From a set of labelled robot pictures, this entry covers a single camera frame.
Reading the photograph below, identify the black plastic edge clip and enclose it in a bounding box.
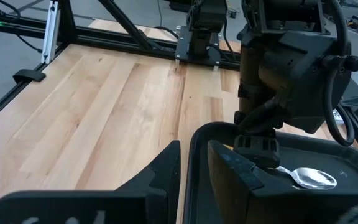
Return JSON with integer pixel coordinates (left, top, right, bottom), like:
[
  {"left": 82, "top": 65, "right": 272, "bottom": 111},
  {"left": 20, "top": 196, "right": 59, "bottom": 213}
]
[{"left": 12, "top": 68, "right": 47, "bottom": 85}]

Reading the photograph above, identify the black cable behind table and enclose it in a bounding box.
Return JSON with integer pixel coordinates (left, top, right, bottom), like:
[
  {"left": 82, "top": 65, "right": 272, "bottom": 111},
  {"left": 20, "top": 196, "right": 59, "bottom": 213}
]
[{"left": 0, "top": 0, "right": 44, "bottom": 54}]

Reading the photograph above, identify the white aluminium post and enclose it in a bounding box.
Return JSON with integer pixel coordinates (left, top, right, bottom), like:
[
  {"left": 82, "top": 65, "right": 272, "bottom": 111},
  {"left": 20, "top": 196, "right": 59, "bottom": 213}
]
[{"left": 40, "top": 0, "right": 62, "bottom": 65}]

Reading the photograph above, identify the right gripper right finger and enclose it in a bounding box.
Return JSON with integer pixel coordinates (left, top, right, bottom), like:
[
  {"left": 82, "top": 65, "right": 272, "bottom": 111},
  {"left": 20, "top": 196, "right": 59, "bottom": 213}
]
[{"left": 208, "top": 139, "right": 358, "bottom": 224}]

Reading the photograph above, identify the thin black hanging cable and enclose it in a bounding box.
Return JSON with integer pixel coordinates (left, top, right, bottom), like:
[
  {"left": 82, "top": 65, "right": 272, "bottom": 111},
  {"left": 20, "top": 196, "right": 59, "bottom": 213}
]
[{"left": 154, "top": 0, "right": 180, "bottom": 40}]

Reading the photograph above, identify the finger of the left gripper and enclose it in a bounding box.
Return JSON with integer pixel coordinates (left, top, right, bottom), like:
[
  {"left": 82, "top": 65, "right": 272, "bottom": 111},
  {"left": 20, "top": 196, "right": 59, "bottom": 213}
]
[{"left": 232, "top": 95, "right": 288, "bottom": 169}]

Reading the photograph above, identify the black table frame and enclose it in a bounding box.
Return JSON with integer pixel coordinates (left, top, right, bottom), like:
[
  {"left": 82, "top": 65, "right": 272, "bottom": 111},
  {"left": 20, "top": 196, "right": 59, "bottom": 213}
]
[{"left": 0, "top": 0, "right": 358, "bottom": 162}]

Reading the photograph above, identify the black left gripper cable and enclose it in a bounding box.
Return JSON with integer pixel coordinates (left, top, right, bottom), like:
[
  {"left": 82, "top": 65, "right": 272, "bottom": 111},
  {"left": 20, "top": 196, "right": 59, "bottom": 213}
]
[{"left": 321, "top": 0, "right": 356, "bottom": 147}]

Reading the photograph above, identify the silver metal spoon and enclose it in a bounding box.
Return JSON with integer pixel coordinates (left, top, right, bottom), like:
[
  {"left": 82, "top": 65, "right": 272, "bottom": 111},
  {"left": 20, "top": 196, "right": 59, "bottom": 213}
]
[{"left": 275, "top": 166, "right": 338, "bottom": 190}]

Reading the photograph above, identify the black diagonal frame brace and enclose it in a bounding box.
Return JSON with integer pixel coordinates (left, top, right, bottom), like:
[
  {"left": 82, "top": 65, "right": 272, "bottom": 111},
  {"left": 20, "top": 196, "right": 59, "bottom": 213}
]
[{"left": 97, "top": 0, "right": 155, "bottom": 51}]

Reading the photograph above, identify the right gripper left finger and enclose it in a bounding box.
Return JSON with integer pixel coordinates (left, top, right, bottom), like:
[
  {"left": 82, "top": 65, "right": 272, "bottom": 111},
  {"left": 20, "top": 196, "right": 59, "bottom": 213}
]
[{"left": 0, "top": 139, "right": 181, "bottom": 224}]

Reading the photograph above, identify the dark grey plastic tray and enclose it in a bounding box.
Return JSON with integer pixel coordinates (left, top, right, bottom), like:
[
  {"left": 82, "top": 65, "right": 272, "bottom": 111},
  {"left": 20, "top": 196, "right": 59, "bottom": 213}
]
[{"left": 183, "top": 121, "right": 358, "bottom": 224}]

